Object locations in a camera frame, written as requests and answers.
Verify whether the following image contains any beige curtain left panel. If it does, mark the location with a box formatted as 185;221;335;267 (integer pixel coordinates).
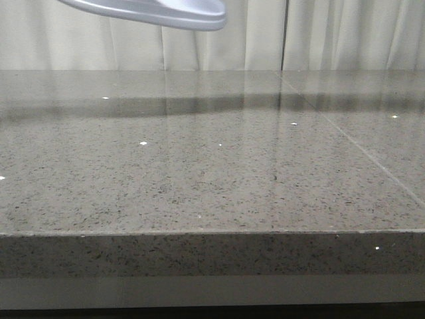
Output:
1;1;286;70

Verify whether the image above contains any light blue slipper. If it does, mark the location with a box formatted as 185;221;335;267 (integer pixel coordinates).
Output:
61;0;227;31

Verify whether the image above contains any beige curtain right panel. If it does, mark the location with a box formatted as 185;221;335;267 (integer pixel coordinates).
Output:
282;1;424;70

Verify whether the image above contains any beige curtain panel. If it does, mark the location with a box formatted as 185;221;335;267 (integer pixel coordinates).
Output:
1;1;286;70
282;1;424;70

